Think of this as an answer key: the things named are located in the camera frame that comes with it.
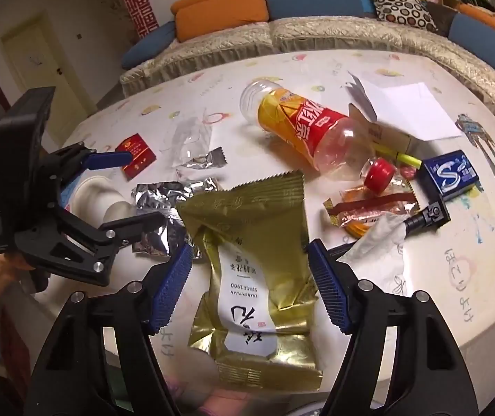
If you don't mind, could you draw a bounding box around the blue bolster cushion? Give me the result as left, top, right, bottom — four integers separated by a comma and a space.
121, 21, 178, 70

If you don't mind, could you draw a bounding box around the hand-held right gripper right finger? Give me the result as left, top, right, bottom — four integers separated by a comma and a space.
308, 238, 479, 416

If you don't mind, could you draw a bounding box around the clear silver-edged wrapper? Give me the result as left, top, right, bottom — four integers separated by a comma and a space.
171, 117, 229, 170

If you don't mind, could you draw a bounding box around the red bottle cap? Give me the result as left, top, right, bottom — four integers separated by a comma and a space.
365, 159, 397, 193

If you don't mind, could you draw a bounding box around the small red box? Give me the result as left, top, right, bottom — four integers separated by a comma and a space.
115, 134, 157, 181

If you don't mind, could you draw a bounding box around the clear wrapper with brown stripe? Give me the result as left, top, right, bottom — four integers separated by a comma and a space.
322, 182, 419, 228

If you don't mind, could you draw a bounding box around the yellow-green pen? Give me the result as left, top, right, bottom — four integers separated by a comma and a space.
375, 143, 423, 167

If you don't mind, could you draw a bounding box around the white paper sheet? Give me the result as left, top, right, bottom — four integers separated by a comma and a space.
379, 81, 465, 141

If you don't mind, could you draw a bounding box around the blue gum box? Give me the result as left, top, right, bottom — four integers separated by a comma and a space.
416, 149, 481, 202

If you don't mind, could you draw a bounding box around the blue corner cushion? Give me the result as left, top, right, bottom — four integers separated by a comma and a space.
449, 12, 495, 59

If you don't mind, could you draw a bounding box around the plastic bottle yellow red label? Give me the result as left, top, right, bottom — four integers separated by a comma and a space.
239, 79, 389, 181

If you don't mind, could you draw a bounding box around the white paper cup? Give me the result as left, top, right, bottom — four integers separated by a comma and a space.
68, 175, 138, 226

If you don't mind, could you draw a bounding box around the gold tea packet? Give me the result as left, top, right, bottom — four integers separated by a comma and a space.
175, 170, 324, 393

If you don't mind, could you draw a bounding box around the blue back cushion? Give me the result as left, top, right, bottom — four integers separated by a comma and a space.
265, 0, 361, 21

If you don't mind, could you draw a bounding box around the orange corner cushion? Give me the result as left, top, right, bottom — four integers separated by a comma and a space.
455, 2, 495, 35

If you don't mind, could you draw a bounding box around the white tissue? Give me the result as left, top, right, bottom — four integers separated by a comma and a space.
337, 212, 408, 269

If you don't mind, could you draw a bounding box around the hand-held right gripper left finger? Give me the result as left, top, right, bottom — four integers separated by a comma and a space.
24, 243, 194, 416

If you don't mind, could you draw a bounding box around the brown cardboard box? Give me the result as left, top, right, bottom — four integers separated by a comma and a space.
349, 103, 425, 157

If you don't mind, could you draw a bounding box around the sofa with beige quilted cover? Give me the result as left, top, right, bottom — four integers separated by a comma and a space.
120, 0, 495, 148

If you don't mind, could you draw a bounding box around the dark brown pillow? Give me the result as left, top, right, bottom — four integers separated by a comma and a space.
425, 2, 460, 37

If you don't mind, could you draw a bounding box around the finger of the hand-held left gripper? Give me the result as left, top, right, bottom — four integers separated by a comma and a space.
44, 210, 166, 287
35, 143, 130, 191

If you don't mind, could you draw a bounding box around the red paper-cut wall decoration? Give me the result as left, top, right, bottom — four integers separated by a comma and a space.
112, 0, 160, 39

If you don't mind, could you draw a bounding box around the pale yellow door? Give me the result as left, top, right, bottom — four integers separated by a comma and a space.
0, 21, 96, 115

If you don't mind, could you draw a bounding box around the orange back cushion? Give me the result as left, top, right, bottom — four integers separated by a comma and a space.
175, 2, 269, 43

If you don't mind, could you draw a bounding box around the crumpled silver foil wrapper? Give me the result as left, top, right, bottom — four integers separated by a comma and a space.
131, 177, 224, 257

